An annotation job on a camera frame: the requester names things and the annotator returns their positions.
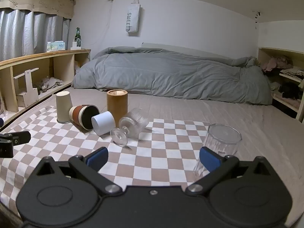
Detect beige paper cup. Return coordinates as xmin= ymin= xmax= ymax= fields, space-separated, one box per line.
xmin=55 ymin=91 xmax=73 ymax=124

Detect white hanging bag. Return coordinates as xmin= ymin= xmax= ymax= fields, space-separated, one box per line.
xmin=125 ymin=0 xmax=141 ymax=36

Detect pink clothes pile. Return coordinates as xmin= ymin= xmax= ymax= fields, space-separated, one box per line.
xmin=261 ymin=55 xmax=294 ymax=73

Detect checkered blanket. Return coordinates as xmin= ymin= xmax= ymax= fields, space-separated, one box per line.
xmin=0 ymin=106 xmax=238 ymax=220

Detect wooden clothes shelf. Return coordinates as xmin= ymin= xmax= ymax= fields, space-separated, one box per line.
xmin=257 ymin=47 xmax=304 ymax=124

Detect grey curtain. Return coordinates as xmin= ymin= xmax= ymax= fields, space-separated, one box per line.
xmin=0 ymin=8 xmax=71 ymax=62

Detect folded beige clothes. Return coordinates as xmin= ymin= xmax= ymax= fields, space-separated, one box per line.
xmin=280 ymin=67 xmax=304 ymax=79

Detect brown banded black cup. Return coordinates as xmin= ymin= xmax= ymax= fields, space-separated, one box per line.
xmin=69 ymin=104 xmax=101 ymax=131

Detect brown wooden cup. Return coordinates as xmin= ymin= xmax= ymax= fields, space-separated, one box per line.
xmin=106 ymin=89 xmax=129 ymax=129

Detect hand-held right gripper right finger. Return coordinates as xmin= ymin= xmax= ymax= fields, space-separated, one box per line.
xmin=185 ymin=146 xmax=274 ymax=193

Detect green glass bottle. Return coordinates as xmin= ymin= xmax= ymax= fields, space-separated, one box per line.
xmin=74 ymin=27 xmax=82 ymax=47

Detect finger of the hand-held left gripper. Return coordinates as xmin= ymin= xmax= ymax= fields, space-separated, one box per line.
xmin=0 ymin=131 xmax=31 ymax=146

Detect wooden stand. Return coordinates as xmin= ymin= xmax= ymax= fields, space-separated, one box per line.
xmin=13 ymin=68 xmax=40 ymax=108

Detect grey duvet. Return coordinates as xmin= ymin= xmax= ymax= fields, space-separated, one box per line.
xmin=71 ymin=46 xmax=273 ymax=105

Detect crumpled beige clothes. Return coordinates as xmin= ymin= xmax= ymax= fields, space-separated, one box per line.
xmin=33 ymin=76 xmax=64 ymax=93

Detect white cable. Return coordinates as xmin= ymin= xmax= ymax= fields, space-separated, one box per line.
xmin=81 ymin=0 xmax=113 ymax=46

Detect ribbed glass goblet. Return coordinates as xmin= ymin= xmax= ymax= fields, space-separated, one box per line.
xmin=110 ymin=107 xmax=150 ymax=147

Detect long wooden shelf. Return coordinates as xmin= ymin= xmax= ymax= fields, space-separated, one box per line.
xmin=0 ymin=49 xmax=92 ymax=127

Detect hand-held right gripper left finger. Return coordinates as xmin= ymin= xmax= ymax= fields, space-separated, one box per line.
xmin=35 ymin=147 xmax=122 ymax=195

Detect clear plastic cup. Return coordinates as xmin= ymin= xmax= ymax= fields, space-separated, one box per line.
xmin=193 ymin=123 xmax=242 ymax=180

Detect tissue box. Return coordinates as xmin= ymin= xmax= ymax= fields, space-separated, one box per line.
xmin=47 ymin=40 xmax=66 ymax=52

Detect black clothes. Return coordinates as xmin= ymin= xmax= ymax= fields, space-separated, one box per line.
xmin=278 ymin=82 xmax=301 ymax=100

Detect white paper cup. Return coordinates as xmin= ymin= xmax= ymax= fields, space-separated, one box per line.
xmin=91 ymin=111 xmax=116 ymax=136

